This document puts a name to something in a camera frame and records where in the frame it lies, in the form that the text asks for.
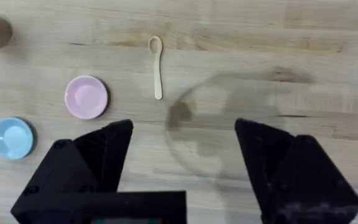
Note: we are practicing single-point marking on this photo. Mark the pink plate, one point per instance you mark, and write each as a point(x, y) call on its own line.
point(86, 97)

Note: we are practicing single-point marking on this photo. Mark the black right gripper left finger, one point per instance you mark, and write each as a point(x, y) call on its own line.
point(82, 165)

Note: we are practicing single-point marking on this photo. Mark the blue plate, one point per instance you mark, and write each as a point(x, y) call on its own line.
point(13, 138)

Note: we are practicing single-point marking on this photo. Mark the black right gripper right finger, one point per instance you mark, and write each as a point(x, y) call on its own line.
point(294, 174)

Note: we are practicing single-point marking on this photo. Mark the wooden spoon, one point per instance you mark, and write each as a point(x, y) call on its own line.
point(157, 70)

